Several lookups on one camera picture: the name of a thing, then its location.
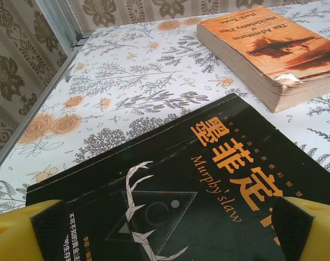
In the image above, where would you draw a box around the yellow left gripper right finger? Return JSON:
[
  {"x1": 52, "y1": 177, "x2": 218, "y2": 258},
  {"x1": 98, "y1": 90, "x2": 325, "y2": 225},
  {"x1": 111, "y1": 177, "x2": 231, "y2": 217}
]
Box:
[{"x1": 271, "y1": 196, "x2": 330, "y2": 261}]

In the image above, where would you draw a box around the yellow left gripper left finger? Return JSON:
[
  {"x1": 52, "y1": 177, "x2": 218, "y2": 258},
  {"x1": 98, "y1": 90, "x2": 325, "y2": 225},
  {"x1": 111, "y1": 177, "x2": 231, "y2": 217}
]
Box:
[{"x1": 0, "y1": 199, "x2": 71, "y2": 261}]

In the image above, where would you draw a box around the black Murphy's law book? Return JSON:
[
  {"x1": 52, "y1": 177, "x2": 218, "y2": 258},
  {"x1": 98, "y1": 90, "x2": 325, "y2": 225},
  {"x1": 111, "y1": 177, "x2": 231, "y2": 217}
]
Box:
[{"x1": 25, "y1": 92, "x2": 330, "y2": 261}]

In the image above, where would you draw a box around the orange Huckleberry Finn book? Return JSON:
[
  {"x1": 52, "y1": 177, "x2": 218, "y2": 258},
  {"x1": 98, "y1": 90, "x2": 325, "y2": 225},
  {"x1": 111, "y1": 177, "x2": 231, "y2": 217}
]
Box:
[{"x1": 196, "y1": 5, "x2": 330, "y2": 114}]

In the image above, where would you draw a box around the floral tablecloth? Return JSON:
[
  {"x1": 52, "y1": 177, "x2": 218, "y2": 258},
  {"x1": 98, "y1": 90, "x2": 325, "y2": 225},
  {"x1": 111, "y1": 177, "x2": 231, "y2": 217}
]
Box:
[{"x1": 0, "y1": 1, "x2": 330, "y2": 217}]

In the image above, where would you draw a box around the aluminium table side rail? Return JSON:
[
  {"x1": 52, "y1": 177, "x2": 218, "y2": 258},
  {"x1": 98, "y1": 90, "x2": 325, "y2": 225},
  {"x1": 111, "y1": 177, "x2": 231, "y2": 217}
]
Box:
[{"x1": 0, "y1": 43, "x2": 83, "y2": 179}]

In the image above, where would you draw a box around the aluminium frame corner post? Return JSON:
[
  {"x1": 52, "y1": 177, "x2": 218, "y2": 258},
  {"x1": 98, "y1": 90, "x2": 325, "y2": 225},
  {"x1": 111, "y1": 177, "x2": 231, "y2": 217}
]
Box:
[{"x1": 35, "y1": 0, "x2": 94, "y2": 48}]

